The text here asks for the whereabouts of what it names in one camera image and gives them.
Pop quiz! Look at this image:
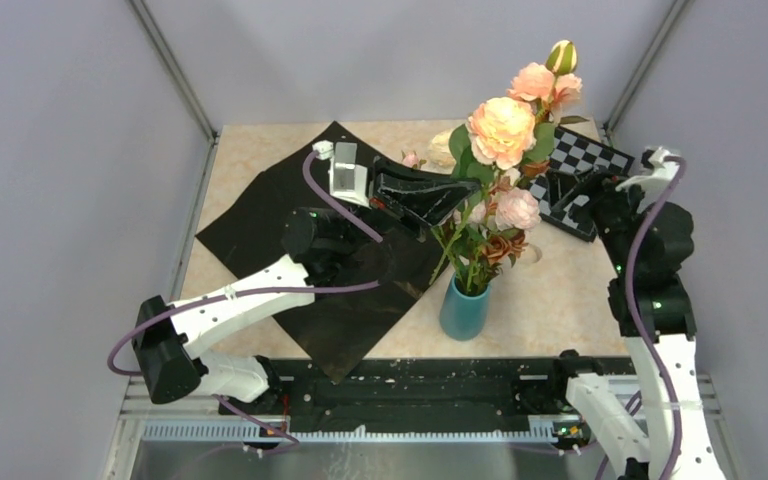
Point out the black wrapping sheet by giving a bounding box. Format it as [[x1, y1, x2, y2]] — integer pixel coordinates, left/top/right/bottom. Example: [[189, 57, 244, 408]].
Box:
[[172, 121, 456, 387]]

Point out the light pink flower stem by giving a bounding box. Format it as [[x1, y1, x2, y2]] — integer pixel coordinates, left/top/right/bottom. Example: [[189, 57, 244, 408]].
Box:
[[453, 166, 543, 296]]

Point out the white flower stem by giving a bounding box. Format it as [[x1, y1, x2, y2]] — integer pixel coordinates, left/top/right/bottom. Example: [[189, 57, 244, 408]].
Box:
[[425, 128, 456, 172]]

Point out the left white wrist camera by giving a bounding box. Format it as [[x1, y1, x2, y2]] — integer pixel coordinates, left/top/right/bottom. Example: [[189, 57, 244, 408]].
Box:
[[312, 140, 370, 207]]

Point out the teal ceramic vase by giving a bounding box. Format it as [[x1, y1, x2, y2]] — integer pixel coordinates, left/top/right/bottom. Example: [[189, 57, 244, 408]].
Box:
[[438, 275, 492, 341]]

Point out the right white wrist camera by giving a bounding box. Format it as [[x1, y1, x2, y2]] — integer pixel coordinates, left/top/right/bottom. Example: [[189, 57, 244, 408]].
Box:
[[615, 146, 680, 196]]

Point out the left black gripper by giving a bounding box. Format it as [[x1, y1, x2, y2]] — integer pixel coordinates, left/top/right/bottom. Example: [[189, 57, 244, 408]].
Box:
[[338, 156, 482, 256]]

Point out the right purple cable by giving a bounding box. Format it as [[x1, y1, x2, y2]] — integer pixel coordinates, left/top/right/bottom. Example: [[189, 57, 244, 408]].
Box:
[[592, 155, 688, 480]]

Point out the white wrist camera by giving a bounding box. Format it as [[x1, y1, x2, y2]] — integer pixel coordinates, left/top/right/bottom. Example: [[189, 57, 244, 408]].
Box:
[[615, 146, 680, 196], [312, 140, 370, 207]]

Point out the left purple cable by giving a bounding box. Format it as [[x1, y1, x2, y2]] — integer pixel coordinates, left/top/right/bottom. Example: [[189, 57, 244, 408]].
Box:
[[106, 149, 385, 458]]

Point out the large pink peony stem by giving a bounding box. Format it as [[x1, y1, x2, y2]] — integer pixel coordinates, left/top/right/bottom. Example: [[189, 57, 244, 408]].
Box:
[[400, 151, 427, 170]]

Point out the orange rose stem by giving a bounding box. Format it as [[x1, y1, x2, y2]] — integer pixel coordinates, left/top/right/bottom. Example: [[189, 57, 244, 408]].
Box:
[[469, 161, 549, 293]]

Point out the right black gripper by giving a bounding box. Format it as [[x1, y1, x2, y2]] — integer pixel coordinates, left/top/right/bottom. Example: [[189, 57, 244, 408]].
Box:
[[545, 162, 654, 274]]

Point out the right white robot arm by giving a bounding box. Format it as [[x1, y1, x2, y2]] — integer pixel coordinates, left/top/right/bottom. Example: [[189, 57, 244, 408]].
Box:
[[546, 170, 725, 479]]

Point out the black white checkerboard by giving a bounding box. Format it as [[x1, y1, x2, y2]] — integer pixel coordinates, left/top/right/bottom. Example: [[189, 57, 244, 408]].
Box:
[[529, 126, 635, 242]]

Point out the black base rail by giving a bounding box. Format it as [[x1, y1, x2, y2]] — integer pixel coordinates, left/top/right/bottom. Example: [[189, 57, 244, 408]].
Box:
[[219, 357, 577, 434]]

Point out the peach flower stem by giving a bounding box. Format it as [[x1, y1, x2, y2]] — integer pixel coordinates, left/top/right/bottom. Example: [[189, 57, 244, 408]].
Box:
[[421, 39, 583, 275]]

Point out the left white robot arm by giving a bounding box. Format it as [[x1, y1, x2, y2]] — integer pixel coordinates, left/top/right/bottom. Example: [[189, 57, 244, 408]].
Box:
[[125, 158, 480, 414]]

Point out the purple cable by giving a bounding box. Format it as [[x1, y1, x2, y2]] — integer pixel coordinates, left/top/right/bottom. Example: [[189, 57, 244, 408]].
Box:
[[592, 155, 688, 480], [106, 149, 385, 458]]

